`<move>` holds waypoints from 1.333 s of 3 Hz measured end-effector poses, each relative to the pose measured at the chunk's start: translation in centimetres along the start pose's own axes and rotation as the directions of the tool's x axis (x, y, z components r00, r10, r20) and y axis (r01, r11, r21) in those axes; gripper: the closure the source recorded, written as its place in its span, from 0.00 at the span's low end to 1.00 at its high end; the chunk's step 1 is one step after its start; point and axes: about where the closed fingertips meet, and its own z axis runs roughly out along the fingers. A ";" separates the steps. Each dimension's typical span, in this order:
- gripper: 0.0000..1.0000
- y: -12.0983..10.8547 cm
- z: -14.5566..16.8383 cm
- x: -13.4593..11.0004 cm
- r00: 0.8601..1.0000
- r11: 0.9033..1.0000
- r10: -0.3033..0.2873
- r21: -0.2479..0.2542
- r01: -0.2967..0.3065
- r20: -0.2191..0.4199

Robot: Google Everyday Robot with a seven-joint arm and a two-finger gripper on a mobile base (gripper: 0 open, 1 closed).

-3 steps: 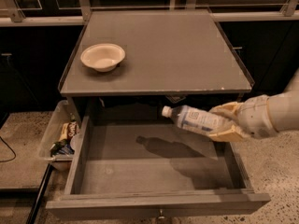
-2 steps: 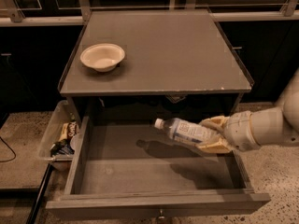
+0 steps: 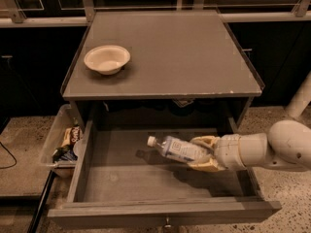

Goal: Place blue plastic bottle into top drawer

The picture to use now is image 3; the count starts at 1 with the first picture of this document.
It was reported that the grey cabinet with top surface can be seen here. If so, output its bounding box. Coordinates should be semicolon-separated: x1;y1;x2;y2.
62;11;263;128

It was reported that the snack bag in bin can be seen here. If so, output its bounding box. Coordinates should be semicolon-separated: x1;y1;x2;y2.
62;126;83;147

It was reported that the white plastic bowl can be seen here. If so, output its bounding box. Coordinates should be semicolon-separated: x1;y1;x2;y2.
84;45;130;75

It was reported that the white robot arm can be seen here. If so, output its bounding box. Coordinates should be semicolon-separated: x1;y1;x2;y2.
189;76;311;172

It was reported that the open grey top drawer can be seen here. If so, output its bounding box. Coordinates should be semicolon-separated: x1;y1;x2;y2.
48;120;281;229

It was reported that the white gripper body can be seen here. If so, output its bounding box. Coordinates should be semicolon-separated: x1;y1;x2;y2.
214;134;246;171

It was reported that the blue plastic water bottle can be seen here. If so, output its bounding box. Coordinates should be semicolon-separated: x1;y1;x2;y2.
147;136;211;163

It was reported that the black cable on floor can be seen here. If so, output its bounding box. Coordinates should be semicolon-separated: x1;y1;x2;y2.
0;142;17;170

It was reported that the dark snack packet in bin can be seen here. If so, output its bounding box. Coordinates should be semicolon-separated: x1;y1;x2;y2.
52;145;78;162

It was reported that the clear plastic storage bin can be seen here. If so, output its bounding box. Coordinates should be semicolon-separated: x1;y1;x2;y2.
40;104;81;178

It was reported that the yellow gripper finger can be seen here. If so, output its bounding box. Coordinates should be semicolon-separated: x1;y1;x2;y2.
189;157;225;173
190;135;220;150

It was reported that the metal railing frame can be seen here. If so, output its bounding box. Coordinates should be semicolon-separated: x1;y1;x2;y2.
0;0;311;28

